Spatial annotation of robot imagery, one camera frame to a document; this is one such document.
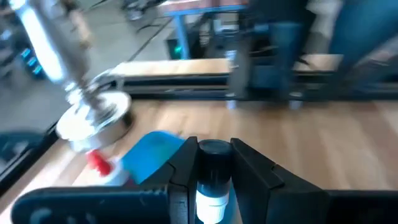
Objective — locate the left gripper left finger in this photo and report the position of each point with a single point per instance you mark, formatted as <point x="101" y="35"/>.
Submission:
<point x="183" y="180"/>

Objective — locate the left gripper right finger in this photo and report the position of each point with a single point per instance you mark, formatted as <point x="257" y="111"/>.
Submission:
<point x="252" y="186"/>

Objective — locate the small black dropper bottle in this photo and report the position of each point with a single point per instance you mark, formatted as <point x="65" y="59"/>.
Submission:
<point x="214" y="168"/>

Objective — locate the teal plastic bin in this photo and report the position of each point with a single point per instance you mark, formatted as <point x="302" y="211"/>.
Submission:
<point x="149" y="155"/>

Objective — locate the red-tipped food coloring bottle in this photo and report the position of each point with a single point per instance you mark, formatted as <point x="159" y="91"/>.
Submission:
<point x="99" y="163"/>

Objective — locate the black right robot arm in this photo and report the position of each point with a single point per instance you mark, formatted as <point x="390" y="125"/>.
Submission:
<point x="245" y="71"/>

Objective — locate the table lamp with white shade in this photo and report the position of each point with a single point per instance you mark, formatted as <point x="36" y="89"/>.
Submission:
<point x="90" y="115"/>

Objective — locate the person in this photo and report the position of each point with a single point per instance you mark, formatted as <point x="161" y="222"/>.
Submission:
<point x="357" y="28"/>

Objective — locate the black aluminium table frame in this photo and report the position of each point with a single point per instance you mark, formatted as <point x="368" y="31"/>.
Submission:
<point x="186" y="82"/>

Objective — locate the blue-grey metal table frame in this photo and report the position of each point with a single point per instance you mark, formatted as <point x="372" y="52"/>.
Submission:
<point x="183" y="34"/>

